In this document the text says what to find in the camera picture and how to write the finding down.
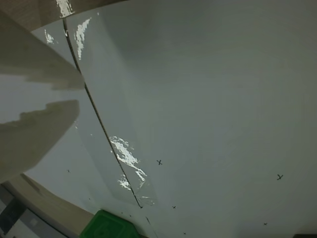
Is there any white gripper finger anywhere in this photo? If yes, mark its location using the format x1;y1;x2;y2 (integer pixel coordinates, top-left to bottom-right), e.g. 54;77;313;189
0;9;86;91
0;99;80;184

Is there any white paper sheet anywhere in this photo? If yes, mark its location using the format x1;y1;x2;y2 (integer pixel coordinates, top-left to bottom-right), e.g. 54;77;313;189
24;0;317;238

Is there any green cube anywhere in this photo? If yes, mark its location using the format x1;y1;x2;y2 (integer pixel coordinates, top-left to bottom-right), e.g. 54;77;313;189
80;209;142;238

